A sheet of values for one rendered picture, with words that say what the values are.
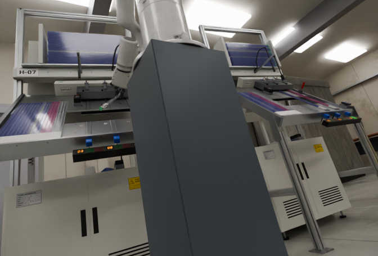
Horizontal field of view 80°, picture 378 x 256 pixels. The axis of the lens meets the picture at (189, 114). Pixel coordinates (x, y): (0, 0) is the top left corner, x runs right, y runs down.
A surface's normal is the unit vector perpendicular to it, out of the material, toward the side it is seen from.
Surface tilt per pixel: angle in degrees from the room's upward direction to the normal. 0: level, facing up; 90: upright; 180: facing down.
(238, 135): 90
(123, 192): 90
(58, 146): 133
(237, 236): 90
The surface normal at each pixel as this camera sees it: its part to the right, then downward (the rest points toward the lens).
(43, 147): 0.39, 0.36
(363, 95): -0.85, 0.01
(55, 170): 0.48, -0.39
